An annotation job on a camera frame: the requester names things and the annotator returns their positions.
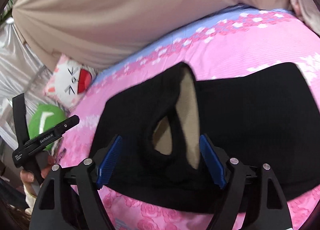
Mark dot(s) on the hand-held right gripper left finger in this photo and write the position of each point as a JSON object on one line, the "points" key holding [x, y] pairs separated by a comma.
{"points": [[110, 160]]}

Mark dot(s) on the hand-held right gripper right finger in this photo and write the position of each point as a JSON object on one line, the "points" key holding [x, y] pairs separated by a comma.
{"points": [[212, 162]]}

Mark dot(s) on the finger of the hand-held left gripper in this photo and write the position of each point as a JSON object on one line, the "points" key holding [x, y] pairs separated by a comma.
{"points": [[20, 120]]}

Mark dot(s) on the black pants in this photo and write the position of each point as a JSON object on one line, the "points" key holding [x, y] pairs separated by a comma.
{"points": [[250, 125]]}

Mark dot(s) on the person's left hand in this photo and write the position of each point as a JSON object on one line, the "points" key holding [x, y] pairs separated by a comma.
{"points": [[47, 167]]}

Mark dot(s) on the green plush pillow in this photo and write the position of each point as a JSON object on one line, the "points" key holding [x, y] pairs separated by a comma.
{"points": [[50, 120]]}

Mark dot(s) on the silver shiny curtain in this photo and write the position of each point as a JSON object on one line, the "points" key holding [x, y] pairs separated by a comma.
{"points": [[17, 70]]}

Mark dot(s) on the white cat face pillow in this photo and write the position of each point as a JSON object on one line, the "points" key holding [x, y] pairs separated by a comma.
{"points": [[67, 85]]}

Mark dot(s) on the pink rose bedsheet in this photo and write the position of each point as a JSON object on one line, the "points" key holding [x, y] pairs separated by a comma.
{"points": [[225, 45]]}

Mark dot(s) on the beige blanket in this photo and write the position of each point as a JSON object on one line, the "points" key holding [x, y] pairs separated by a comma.
{"points": [[125, 15]]}

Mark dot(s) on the pale floral fleece blanket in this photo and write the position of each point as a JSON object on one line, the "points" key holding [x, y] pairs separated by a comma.
{"points": [[303, 0]]}

